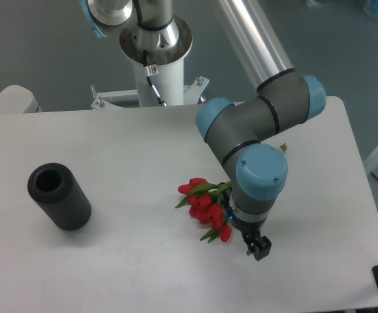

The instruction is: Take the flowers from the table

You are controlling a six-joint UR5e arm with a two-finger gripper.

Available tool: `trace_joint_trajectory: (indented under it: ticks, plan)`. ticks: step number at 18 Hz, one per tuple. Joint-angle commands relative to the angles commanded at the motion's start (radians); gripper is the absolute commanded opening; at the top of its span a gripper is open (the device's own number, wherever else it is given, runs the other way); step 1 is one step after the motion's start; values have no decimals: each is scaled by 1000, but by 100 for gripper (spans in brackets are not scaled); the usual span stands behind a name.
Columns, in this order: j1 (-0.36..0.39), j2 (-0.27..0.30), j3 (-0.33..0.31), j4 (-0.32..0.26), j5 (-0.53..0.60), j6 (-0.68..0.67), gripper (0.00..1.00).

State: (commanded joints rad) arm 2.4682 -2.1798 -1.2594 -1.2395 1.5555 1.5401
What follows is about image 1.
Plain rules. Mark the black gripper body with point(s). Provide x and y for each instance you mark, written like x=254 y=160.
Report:
x=247 y=223

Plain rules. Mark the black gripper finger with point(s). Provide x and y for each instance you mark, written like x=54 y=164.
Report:
x=225 y=200
x=258 y=246

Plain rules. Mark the red tulip bouquet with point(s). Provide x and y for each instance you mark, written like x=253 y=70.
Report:
x=208 y=208

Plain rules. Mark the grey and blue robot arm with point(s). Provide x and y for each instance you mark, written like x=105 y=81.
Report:
x=284 y=99

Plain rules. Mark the black ribbed cylinder vase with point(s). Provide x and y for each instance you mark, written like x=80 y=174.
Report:
x=56 y=191

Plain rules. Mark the white rounded side table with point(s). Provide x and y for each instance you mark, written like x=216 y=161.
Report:
x=16 y=99

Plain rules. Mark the white pedestal base frame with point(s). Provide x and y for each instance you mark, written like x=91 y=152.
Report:
x=192 y=94

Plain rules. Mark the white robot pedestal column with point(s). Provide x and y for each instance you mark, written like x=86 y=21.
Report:
x=158 y=57

